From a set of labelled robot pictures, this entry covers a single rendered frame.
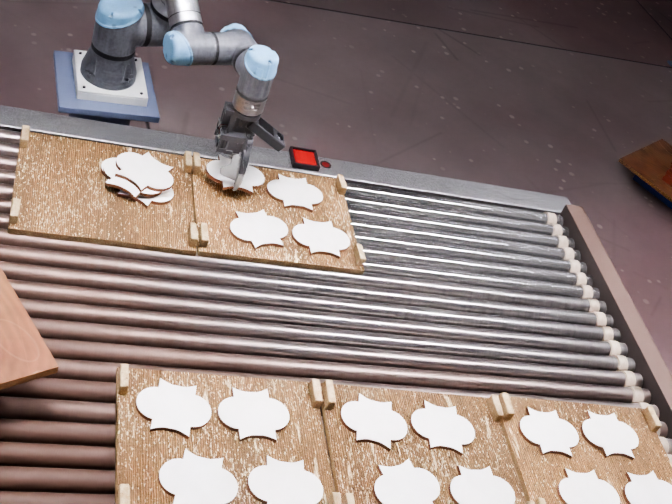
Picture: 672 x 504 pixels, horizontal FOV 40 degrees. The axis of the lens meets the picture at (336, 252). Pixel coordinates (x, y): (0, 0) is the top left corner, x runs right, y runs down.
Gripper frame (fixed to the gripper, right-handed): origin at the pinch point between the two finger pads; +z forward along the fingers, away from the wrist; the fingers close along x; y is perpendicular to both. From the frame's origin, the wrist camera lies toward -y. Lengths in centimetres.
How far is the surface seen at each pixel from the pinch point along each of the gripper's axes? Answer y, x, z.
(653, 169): -264, -167, 88
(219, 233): 4.7, 18.7, 3.5
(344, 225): -28.6, 9.7, 3.7
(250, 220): -3.1, 13.8, 2.5
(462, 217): -67, -3, 6
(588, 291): -98, 22, 6
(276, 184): -11.6, -1.6, 2.7
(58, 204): 41.5, 15.8, 3.3
